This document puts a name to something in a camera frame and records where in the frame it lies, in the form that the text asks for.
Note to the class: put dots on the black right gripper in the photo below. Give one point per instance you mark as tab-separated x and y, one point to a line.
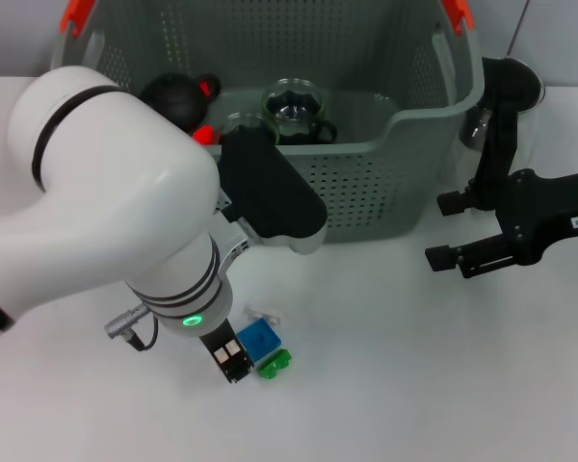
539	212

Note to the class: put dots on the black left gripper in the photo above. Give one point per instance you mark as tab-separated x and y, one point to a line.
219	334

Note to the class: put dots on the glass teacup black holder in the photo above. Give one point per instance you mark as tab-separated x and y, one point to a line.
294	110
243	122

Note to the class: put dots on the large red building block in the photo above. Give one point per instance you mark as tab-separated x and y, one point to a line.
204	136

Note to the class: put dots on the small red cube block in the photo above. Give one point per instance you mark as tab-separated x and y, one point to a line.
203	87

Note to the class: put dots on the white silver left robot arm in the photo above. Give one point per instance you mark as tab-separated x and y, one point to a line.
101	192

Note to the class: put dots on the green building block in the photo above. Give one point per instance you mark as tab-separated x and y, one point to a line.
274	364

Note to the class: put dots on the blue square building block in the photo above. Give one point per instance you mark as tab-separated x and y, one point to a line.
260	339

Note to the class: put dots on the small white building block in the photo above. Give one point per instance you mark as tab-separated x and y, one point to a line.
262	315

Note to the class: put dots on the grey-green perforated storage basket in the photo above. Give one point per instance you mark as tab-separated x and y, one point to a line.
366	192

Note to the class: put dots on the black ceramic teapot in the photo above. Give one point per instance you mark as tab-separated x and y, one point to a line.
173	96

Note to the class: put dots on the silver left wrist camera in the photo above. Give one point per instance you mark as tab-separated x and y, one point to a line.
270	192

